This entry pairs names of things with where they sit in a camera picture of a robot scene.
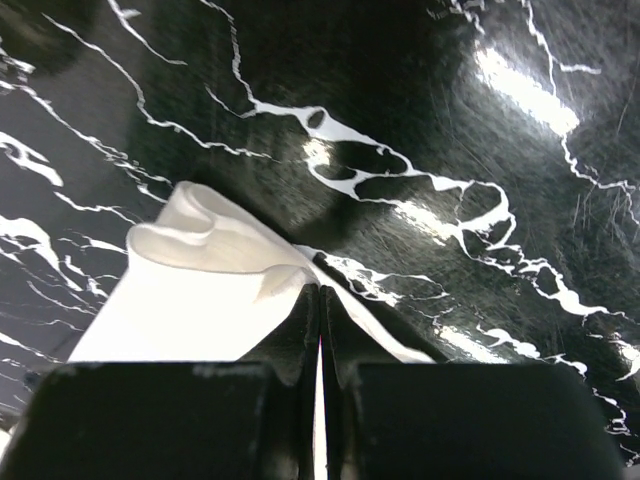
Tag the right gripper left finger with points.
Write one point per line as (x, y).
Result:
(287, 415)

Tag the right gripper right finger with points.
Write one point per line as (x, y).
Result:
(375, 422)

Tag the white printed t-shirt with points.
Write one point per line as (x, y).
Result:
(204, 281)

